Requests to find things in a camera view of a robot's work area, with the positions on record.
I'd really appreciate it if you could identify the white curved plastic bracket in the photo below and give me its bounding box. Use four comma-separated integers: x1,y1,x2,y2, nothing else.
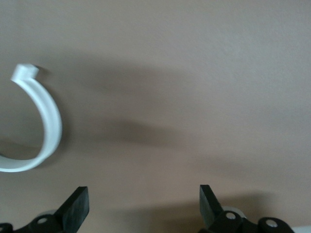
0,63,63,173

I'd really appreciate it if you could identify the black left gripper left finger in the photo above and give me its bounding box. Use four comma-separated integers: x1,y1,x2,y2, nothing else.
0,186,90,233

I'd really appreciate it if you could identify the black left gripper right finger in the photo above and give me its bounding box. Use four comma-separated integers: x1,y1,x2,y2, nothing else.
196,184,295,233

